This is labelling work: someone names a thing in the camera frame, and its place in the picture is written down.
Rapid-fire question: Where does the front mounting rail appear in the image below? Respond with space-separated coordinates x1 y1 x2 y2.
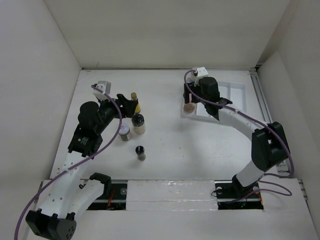
88 180 264 212

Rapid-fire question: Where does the white lid pepper jar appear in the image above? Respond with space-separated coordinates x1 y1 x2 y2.
118 123 131 142

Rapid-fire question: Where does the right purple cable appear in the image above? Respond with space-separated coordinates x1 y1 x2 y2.
184 69 295 203

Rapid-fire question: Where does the yellow label brown bottle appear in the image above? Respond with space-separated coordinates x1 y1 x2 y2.
130 92 141 114

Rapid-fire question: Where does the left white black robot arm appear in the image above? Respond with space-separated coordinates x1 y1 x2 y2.
25 93 138 240

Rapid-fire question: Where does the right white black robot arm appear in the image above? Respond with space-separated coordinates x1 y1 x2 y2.
183 76 292 202

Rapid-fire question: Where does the blue label salt jar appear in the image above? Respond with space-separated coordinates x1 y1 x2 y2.
186 76 195 84

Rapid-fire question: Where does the black lid beige spice jar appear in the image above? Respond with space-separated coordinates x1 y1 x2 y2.
131 113 146 135

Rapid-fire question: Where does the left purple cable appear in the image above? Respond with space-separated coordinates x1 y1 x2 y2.
13 84 123 240

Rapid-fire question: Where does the white divided organizer tray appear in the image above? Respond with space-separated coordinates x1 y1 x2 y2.
181 81 247 124

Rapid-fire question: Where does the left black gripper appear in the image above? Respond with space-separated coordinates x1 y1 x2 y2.
95 93 137 134

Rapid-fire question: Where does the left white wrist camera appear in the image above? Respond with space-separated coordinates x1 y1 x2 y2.
92 80 112 101

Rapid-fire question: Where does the purple cable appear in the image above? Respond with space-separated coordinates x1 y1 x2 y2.
13 84 123 240
184 69 295 203

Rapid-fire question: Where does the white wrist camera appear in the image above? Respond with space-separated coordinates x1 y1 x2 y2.
191 67 209 86
92 80 112 101

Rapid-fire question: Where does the pink lid spice jar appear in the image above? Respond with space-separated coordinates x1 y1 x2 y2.
183 93 196 114

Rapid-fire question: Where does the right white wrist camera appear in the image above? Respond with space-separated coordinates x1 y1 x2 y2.
191 67 209 86

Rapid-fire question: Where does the black pepper grinder bottle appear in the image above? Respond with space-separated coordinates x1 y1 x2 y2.
135 145 146 161

